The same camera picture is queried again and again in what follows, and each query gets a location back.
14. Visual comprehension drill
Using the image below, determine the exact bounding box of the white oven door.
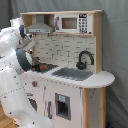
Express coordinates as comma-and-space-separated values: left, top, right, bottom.
25, 88, 44, 114

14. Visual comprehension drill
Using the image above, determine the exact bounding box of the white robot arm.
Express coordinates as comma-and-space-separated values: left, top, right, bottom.
0, 17, 54, 128

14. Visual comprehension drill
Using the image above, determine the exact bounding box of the wooden toy kitchen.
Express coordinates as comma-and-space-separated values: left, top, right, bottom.
21, 10, 115, 128

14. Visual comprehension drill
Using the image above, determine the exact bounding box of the grey toy sink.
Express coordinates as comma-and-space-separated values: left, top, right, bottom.
52, 67, 92, 81

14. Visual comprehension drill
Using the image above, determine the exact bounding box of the black toy faucet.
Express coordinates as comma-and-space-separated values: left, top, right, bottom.
76, 50, 94, 70

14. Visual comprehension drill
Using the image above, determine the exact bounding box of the black toy stovetop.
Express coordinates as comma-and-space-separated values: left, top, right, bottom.
32, 63, 56, 73

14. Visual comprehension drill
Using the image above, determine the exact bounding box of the silver toy pot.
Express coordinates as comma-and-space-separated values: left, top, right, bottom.
32, 56, 40, 66

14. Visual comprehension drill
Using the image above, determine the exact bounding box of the red right stove knob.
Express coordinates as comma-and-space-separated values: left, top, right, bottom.
32, 81, 38, 87

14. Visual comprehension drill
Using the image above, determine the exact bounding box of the white cabinet door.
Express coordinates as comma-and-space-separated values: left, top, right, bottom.
46, 82, 82, 128

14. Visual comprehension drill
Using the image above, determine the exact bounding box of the toy microwave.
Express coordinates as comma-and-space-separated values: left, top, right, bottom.
55, 14, 92, 34

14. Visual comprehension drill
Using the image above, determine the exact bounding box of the grey range hood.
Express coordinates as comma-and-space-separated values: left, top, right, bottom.
27, 14, 54, 34

